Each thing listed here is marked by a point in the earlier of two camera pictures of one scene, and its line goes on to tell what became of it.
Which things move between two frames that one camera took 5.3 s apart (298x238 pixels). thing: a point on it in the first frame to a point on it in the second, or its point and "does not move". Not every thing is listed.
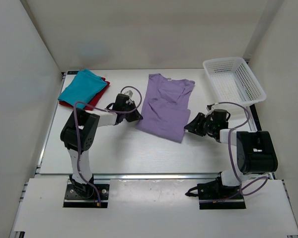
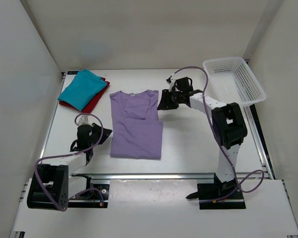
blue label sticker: (72, 72) does not move
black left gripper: (136, 115) to (106, 134)
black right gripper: (196, 126) to (165, 103)
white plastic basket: (231, 80) does not move
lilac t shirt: (166, 107) to (136, 131)
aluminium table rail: (156, 176) does not move
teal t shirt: (85, 85) does not move
